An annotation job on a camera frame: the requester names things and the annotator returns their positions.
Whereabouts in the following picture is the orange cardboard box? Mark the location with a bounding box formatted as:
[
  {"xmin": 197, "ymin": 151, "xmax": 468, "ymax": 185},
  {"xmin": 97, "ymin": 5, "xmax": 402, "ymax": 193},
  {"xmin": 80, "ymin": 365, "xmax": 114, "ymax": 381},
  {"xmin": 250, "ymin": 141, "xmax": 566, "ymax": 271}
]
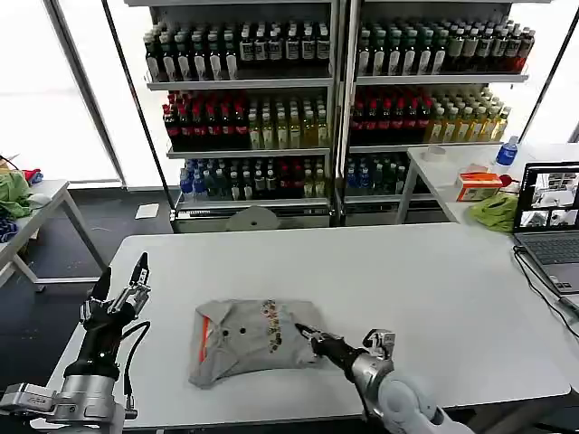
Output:
[{"xmin": 454, "ymin": 170, "xmax": 505, "ymax": 203}]

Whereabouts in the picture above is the white tape roll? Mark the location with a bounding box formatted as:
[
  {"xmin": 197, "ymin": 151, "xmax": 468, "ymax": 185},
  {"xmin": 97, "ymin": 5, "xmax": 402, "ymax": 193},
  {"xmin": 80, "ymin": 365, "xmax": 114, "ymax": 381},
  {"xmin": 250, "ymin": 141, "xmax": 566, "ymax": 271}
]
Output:
[{"xmin": 421, "ymin": 145, "xmax": 449, "ymax": 163}]

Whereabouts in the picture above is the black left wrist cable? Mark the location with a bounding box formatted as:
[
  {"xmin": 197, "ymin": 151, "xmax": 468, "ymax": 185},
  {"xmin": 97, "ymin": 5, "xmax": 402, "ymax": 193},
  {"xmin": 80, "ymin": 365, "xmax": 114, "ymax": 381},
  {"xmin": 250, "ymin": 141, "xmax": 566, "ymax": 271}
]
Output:
[{"xmin": 118, "ymin": 319, "xmax": 153, "ymax": 420}]

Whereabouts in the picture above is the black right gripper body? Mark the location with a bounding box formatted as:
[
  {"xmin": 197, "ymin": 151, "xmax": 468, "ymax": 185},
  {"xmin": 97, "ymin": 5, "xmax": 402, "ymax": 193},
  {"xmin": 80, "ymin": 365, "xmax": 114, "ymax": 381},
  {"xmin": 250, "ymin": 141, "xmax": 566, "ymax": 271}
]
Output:
[{"xmin": 310, "ymin": 332, "xmax": 361, "ymax": 371}]

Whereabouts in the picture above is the grey printed T-shirt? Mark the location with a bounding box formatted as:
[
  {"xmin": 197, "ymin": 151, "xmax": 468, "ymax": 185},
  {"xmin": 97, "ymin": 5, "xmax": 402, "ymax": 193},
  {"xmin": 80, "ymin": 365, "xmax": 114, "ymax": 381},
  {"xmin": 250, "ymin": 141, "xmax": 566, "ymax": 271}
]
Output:
[{"xmin": 187, "ymin": 297, "xmax": 329, "ymax": 389}]

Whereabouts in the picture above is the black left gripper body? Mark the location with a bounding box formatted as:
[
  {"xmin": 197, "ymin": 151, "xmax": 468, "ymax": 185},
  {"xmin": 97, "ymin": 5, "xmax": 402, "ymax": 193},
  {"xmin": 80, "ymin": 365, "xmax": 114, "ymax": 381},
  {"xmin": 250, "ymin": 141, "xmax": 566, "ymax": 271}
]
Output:
[{"xmin": 64, "ymin": 302, "xmax": 139, "ymax": 379}]

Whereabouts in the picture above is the light green crumpled cloth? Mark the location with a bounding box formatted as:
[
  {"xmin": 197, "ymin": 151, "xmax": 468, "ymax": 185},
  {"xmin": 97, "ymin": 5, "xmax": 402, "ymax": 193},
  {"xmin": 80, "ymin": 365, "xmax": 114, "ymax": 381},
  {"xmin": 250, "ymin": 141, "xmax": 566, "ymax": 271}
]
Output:
[{"xmin": 468, "ymin": 193, "xmax": 519, "ymax": 234}]

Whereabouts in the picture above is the blue water bottle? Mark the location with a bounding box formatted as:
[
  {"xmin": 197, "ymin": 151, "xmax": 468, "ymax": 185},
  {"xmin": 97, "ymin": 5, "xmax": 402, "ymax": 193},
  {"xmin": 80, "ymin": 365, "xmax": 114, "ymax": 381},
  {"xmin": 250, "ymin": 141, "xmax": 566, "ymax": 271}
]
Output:
[{"xmin": 495, "ymin": 135, "xmax": 520, "ymax": 167}]

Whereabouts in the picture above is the grey open laptop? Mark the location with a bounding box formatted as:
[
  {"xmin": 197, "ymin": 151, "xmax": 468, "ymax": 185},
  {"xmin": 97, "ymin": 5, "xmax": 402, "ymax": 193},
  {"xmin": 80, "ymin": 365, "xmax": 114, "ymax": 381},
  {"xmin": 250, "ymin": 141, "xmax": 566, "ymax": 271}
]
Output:
[{"xmin": 512, "ymin": 161, "xmax": 579, "ymax": 296}]

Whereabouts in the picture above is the white side table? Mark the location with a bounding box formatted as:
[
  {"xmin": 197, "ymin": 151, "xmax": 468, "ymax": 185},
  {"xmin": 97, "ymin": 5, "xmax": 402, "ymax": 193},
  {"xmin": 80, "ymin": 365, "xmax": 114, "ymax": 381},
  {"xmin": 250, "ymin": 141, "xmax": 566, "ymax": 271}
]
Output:
[{"xmin": 395, "ymin": 143, "xmax": 579, "ymax": 227}]

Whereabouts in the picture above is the dark green crumpled cloth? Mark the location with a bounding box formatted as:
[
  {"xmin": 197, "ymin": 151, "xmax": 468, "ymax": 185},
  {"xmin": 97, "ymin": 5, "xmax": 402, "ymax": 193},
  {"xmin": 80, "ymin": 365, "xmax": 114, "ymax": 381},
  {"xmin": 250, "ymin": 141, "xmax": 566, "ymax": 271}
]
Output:
[{"xmin": 0, "ymin": 171, "xmax": 35, "ymax": 219}]

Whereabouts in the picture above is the metal shelf with bottles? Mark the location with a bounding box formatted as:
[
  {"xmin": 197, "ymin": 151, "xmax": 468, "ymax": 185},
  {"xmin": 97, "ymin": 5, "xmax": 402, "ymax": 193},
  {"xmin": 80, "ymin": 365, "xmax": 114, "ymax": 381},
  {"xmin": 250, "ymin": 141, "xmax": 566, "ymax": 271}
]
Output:
[
  {"xmin": 124, "ymin": 0, "xmax": 346, "ymax": 234},
  {"xmin": 338, "ymin": 0, "xmax": 531, "ymax": 214}
]

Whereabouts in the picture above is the round grey disc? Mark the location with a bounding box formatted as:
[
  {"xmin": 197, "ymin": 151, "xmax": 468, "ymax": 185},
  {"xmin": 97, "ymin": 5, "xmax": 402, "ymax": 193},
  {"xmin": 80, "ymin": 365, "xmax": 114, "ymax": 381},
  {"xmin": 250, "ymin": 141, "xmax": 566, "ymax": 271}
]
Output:
[{"xmin": 228, "ymin": 205, "xmax": 280, "ymax": 232}]

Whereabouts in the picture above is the black slanted pole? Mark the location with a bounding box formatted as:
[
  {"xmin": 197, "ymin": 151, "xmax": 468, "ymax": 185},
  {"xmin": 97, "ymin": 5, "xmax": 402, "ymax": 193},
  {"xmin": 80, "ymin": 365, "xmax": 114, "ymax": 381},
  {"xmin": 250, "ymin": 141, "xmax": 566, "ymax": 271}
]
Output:
[
  {"xmin": 101, "ymin": 0, "xmax": 183, "ymax": 234},
  {"xmin": 518, "ymin": 5, "xmax": 579, "ymax": 142}
]

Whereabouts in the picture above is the black laptop cable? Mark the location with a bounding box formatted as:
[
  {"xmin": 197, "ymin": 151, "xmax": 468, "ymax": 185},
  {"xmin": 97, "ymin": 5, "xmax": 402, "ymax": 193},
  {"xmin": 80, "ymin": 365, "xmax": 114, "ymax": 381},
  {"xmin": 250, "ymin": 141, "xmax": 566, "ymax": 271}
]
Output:
[{"xmin": 512, "ymin": 246, "xmax": 579, "ymax": 341}]

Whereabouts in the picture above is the blue patterned cloth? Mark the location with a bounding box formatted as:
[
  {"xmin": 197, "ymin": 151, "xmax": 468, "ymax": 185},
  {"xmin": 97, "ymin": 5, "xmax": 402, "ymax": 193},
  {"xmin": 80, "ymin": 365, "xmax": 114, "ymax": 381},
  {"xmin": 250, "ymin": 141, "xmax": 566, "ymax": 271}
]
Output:
[{"xmin": 0, "ymin": 215, "xmax": 20, "ymax": 244}]

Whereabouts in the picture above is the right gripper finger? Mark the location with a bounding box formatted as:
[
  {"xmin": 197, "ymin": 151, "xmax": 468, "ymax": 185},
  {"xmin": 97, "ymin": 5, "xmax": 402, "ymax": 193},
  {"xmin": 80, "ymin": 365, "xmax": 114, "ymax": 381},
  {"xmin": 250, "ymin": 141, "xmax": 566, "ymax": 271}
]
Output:
[
  {"xmin": 295, "ymin": 325, "xmax": 320, "ymax": 349},
  {"xmin": 294, "ymin": 322, "xmax": 326, "ymax": 340}
]

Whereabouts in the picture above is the grey side table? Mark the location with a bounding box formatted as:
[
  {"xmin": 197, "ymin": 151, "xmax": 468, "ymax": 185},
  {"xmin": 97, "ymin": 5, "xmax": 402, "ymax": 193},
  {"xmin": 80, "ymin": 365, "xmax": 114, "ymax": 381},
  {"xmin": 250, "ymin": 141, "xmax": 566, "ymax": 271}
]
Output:
[{"xmin": 0, "ymin": 179, "xmax": 109, "ymax": 293}]

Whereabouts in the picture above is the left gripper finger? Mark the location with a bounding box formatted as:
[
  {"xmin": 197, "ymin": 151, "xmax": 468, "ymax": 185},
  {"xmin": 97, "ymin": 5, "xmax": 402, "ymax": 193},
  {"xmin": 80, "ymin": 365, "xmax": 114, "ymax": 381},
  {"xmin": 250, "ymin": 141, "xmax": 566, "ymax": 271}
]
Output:
[
  {"xmin": 108, "ymin": 251, "xmax": 153, "ymax": 315},
  {"xmin": 80, "ymin": 267, "xmax": 113, "ymax": 323}
]

